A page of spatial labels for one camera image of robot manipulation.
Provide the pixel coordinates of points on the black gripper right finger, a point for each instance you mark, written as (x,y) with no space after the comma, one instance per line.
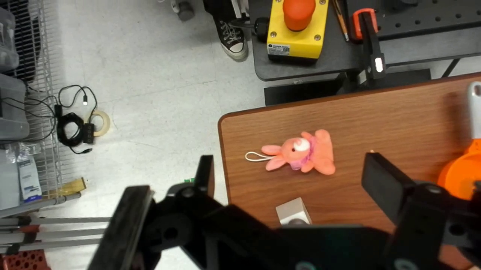
(391,189)

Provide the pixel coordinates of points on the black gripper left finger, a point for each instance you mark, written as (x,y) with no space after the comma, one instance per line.
(125,225)

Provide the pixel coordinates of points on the white bottle silver cap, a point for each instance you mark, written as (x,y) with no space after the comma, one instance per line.
(291,211)

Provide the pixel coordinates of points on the grey tripod legs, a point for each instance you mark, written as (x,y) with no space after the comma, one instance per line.
(49,232)

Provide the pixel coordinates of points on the pink plush bunny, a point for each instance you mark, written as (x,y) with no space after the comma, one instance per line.
(305,151)

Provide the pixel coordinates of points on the clear tape roll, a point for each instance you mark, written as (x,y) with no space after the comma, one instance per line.
(104,121)

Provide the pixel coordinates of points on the red crate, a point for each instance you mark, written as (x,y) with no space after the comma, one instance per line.
(22,259)

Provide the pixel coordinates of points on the clear plastic bag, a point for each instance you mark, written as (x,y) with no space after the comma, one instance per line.
(24,174)

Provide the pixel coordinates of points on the yellow emergency stop box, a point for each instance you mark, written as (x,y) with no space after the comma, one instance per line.
(294,43)

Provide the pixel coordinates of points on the black perforated workbench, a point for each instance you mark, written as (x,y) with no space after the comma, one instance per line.
(430,12)

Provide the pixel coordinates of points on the black canvas sneaker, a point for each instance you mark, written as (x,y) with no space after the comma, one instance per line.
(233,39)

